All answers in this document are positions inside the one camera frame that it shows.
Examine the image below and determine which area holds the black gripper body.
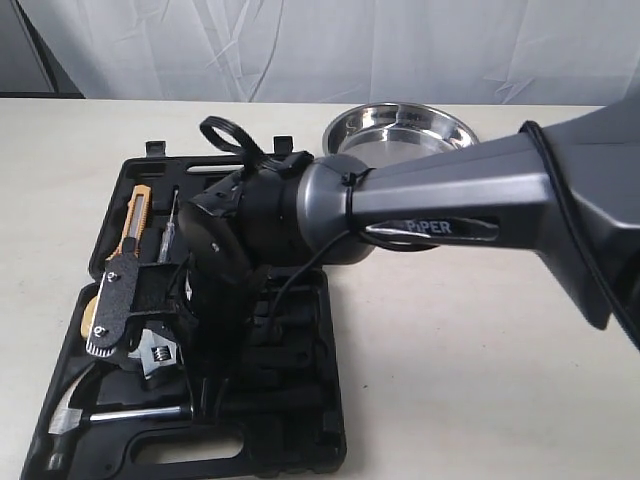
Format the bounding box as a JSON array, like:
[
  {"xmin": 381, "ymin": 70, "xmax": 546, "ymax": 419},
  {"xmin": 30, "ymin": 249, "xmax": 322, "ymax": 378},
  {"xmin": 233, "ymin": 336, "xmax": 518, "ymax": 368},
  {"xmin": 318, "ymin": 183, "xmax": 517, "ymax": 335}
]
[{"xmin": 169, "ymin": 249, "xmax": 271, "ymax": 416}]

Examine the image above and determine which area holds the black adjustable wrench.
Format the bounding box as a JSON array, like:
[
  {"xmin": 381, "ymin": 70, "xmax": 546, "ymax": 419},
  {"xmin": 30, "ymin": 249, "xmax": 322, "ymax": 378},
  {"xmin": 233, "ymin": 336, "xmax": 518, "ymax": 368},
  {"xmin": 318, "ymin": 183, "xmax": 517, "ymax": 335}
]
[{"xmin": 128, "ymin": 328, "xmax": 180, "ymax": 390}]

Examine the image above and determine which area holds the black plastic tool case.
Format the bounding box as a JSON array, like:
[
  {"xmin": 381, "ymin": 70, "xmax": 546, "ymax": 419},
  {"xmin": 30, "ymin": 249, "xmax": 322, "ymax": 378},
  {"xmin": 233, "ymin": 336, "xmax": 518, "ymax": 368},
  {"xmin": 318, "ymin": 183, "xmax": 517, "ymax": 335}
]
[{"xmin": 21, "ymin": 141, "xmax": 346, "ymax": 479}]

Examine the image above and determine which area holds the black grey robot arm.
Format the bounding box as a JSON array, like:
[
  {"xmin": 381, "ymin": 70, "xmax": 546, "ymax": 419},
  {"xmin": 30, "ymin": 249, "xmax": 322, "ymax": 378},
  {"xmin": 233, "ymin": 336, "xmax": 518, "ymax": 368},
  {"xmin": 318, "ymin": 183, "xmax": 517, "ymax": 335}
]
[{"xmin": 178, "ymin": 97, "xmax": 639, "ymax": 362}]

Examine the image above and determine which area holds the clear voltage tester screwdriver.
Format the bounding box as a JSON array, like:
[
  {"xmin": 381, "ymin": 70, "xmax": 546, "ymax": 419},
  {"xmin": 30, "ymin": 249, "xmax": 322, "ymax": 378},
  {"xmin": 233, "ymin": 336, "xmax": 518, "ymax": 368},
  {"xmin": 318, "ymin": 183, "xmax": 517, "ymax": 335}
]
[{"xmin": 157, "ymin": 188, "xmax": 179, "ymax": 263}]

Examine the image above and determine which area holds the orange utility knife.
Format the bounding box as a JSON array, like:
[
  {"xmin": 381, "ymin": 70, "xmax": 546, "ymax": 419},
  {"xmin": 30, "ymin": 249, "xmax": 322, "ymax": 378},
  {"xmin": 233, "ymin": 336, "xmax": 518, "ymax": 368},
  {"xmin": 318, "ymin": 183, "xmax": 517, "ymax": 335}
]
[{"xmin": 106, "ymin": 184, "xmax": 151, "ymax": 261}]

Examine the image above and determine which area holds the yellow tape measure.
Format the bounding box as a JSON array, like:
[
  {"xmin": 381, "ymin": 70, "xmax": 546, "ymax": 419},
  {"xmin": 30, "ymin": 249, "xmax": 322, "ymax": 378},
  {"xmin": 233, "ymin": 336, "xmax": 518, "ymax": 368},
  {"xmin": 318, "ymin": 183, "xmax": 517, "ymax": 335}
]
[{"xmin": 80, "ymin": 295, "xmax": 98, "ymax": 340}]

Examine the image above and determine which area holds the round stainless steel tray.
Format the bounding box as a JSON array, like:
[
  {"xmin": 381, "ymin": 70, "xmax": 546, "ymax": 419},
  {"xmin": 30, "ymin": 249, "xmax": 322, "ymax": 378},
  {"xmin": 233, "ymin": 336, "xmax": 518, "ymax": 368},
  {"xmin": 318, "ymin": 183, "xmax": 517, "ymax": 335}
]
[{"xmin": 296, "ymin": 103, "xmax": 486, "ymax": 265}]

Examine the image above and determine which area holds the white backdrop curtain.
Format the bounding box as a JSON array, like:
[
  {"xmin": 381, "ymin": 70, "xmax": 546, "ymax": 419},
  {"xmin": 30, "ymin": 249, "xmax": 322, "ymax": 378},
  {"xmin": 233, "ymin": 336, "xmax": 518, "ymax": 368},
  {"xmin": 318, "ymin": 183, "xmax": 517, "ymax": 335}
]
[{"xmin": 1, "ymin": 1, "xmax": 639, "ymax": 105}]

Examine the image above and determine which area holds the wrist camera with metal bracket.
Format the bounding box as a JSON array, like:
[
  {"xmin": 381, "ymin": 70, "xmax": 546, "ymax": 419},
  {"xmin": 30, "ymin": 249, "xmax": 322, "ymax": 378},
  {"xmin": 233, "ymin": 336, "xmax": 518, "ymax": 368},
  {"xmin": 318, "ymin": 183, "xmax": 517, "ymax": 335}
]
[{"xmin": 85, "ymin": 253, "xmax": 197, "ymax": 359}]

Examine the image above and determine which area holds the black-handled claw hammer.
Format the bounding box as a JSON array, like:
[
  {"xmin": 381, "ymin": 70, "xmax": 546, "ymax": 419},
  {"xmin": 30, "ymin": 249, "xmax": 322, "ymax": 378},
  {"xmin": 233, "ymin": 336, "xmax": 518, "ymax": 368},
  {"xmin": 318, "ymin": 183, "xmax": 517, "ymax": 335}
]
[{"xmin": 44, "ymin": 362, "xmax": 194, "ymax": 472}]

